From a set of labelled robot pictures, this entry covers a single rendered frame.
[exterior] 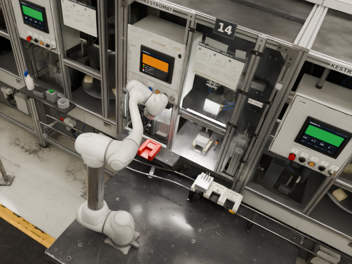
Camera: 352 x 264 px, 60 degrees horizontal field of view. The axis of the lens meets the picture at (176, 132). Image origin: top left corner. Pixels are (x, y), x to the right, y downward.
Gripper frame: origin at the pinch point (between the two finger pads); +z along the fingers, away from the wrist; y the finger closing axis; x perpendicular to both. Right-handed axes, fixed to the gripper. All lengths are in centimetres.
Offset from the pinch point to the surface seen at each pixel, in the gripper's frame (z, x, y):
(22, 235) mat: 132, 64, 11
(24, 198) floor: 144, 34, 36
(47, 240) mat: 122, 57, -8
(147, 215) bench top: 25, 32, -50
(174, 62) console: -62, -7, 10
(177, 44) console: -73, -6, 15
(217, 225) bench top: 2, 14, -93
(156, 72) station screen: -48, -6, 15
